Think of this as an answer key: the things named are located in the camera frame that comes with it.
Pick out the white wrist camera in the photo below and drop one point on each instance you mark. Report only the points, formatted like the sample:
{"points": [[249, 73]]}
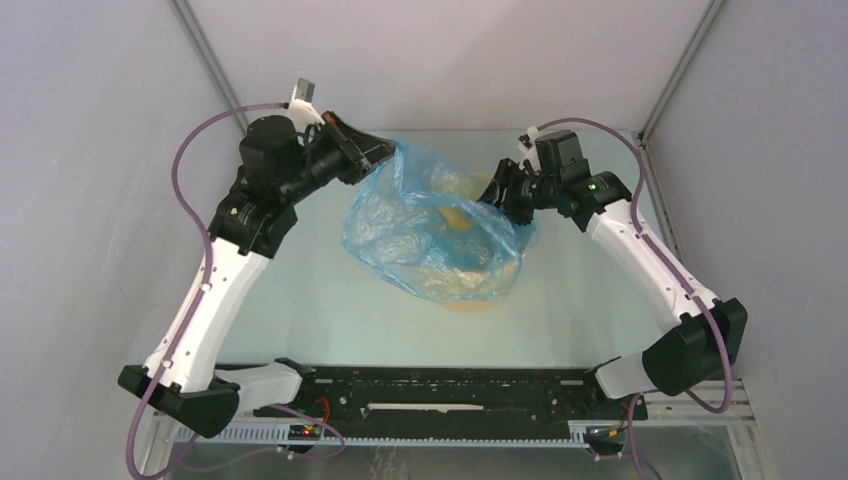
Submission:
{"points": [[527, 147], [300, 109]]}

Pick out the beige plastic trash bin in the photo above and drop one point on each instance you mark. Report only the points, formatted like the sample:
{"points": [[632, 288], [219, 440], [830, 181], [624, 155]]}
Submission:
{"points": [[464, 260]]}

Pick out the left corner frame post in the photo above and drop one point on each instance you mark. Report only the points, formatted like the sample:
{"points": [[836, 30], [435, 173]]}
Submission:
{"points": [[204, 51]]}

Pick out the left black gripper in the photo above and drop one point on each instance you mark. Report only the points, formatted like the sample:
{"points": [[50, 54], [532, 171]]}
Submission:
{"points": [[362, 153]]}

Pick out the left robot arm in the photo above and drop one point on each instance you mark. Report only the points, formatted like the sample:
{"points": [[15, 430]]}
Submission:
{"points": [[283, 162]]}

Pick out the blue plastic trash bag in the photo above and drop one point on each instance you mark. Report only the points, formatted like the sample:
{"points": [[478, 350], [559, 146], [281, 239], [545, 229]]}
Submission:
{"points": [[377, 225]]}

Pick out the right corner frame post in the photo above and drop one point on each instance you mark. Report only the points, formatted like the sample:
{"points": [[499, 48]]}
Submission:
{"points": [[683, 65]]}

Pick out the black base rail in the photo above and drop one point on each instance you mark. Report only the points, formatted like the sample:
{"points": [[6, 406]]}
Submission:
{"points": [[454, 406]]}

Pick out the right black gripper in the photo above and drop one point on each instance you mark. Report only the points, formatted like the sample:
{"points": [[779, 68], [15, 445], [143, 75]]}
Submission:
{"points": [[508, 174]]}

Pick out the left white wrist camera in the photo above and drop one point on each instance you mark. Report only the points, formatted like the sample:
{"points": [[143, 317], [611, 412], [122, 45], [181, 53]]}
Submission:
{"points": [[300, 109]]}

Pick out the small electronics board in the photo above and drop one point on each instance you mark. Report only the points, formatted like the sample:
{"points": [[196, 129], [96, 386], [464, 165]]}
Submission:
{"points": [[304, 433]]}

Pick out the corner frame post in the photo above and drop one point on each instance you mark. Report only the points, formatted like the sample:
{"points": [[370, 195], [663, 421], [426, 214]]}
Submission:
{"points": [[683, 65], [204, 51]]}

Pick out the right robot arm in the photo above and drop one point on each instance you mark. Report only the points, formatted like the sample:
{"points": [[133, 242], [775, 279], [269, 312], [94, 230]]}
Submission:
{"points": [[701, 333]]}

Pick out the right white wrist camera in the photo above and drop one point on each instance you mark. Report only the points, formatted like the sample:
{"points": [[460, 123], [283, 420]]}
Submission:
{"points": [[527, 147]]}

